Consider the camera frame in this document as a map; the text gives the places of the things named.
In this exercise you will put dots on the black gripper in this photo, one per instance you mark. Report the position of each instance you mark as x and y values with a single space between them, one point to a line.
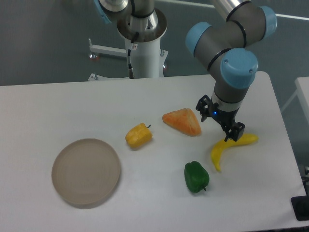
222 112

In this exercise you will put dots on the green bell pepper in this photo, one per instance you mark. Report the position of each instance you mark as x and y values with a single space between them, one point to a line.
196 177

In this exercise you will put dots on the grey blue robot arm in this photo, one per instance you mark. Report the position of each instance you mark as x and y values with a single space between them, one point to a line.
221 51

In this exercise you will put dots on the yellow bell pepper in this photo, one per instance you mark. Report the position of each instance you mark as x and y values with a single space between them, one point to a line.
138 136

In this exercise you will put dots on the yellow banana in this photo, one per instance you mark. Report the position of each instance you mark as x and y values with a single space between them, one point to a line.
221 146

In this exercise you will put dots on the orange triangular fruit slice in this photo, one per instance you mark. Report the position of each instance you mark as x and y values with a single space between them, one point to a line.
183 120

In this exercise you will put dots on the white side table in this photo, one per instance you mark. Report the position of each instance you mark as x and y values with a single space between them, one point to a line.
302 92

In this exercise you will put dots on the black device at edge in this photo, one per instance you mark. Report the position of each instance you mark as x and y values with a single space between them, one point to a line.
301 207

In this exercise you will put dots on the beige round plate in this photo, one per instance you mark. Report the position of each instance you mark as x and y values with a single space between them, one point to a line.
86 173

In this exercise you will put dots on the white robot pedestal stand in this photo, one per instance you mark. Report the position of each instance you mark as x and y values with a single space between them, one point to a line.
143 53

